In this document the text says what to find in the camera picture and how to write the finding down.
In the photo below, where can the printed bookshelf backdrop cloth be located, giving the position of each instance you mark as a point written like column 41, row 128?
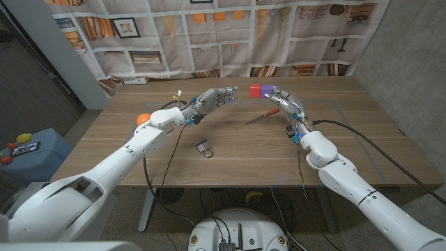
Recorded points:
column 216, row 42

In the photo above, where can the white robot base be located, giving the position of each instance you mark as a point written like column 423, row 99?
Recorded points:
column 240, row 226

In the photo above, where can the blue-grey ottoman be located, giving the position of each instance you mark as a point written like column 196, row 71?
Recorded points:
column 38, row 164

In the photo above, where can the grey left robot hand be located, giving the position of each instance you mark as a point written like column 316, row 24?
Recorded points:
column 209, row 101

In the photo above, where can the small red toy fruit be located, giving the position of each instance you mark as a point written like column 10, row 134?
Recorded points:
column 12, row 146

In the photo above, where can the yellow toy banana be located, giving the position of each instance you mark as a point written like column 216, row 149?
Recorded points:
column 253, row 195

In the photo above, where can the purple magnetic block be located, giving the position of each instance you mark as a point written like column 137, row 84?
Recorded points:
column 266, row 90

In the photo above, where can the yellow toy lemon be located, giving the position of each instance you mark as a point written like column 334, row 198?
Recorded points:
column 23, row 138

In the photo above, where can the orange ball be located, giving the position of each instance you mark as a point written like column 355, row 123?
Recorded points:
column 142, row 119

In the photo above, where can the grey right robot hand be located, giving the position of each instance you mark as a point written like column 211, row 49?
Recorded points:
column 291, row 106

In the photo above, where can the white table leg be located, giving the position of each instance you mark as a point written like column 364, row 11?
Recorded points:
column 146, row 209

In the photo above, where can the white power strip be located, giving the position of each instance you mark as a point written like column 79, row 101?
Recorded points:
column 136, row 81

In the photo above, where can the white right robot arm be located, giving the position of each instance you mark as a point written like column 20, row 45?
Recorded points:
column 359, row 195

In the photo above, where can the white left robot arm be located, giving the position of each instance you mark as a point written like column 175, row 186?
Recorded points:
column 104, row 171

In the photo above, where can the grey table leg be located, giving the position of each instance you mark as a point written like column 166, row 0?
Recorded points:
column 327, row 209

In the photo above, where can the red magnetic block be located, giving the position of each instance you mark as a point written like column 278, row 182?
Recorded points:
column 255, row 90

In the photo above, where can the black round floor object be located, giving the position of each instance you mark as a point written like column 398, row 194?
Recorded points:
column 169, row 195

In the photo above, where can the silver padlock with blue base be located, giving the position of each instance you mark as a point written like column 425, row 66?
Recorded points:
column 203, row 147

